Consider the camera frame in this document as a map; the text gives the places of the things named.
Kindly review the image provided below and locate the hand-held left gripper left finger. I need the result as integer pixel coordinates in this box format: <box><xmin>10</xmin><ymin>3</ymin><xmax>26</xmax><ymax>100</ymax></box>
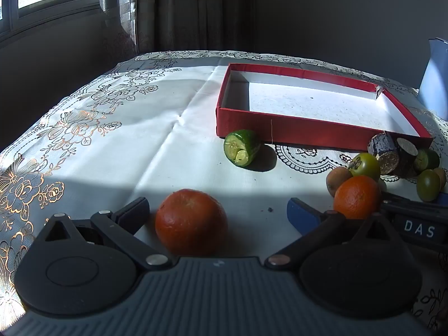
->
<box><xmin>35</xmin><ymin>197</ymin><xmax>172</xmax><ymax>271</ymax></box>

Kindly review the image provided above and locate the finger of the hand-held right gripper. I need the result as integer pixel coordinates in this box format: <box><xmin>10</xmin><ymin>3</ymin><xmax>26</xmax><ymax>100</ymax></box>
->
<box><xmin>381</xmin><ymin>192</ymin><xmax>448</xmax><ymax>218</ymax></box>

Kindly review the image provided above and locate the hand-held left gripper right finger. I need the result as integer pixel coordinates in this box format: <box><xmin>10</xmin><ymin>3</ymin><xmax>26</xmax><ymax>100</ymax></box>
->
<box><xmin>264</xmin><ymin>198</ymin><xmax>403</xmax><ymax>269</ymax></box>

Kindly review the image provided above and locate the round brown fruit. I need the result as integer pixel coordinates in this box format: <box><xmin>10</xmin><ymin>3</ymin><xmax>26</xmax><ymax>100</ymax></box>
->
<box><xmin>326</xmin><ymin>167</ymin><xmax>353</xmax><ymax>198</ymax></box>
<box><xmin>433</xmin><ymin>167</ymin><xmax>447</xmax><ymax>190</ymax></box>

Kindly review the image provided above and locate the small orange mandarin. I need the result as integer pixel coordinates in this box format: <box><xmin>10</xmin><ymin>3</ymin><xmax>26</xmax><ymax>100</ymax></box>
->
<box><xmin>155</xmin><ymin>189</ymin><xmax>229</xmax><ymax>257</ymax></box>

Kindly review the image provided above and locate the large orange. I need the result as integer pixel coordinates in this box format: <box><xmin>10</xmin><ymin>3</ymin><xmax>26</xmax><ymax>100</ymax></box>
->
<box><xmin>333</xmin><ymin>176</ymin><xmax>383</xmax><ymax>220</ymax></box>

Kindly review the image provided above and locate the green tomato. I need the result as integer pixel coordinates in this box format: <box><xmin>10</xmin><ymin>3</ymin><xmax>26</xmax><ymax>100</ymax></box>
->
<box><xmin>416</xmin><ymin>170</ymin><xmax>442</xmax><ymax>202</ymax></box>
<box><xmin>348</xmin><ymin>152</ymin><xmax>381</xmax><ymax>180</ymax></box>

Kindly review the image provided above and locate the red cardboard box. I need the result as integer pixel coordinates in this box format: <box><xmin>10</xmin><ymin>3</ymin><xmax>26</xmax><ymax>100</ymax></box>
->
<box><xmin>216</xmin><ymin>63</ymin><xmax>434</xmax><ymax>151</ymax></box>

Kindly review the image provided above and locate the light blue electric kettle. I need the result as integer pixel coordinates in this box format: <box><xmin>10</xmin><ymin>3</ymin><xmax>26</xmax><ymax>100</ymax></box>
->
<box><xmin>418</xmin><ymin>38</ymin><xmax>448</xmax><ymax>120</ymax></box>

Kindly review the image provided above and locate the beige patterned curtain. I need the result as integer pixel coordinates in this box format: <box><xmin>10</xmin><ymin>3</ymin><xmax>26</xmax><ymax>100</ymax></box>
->
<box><xmin>100</xmin><ymin>0</ymin><xmax>254</xmax><ymax>55</ymax></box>

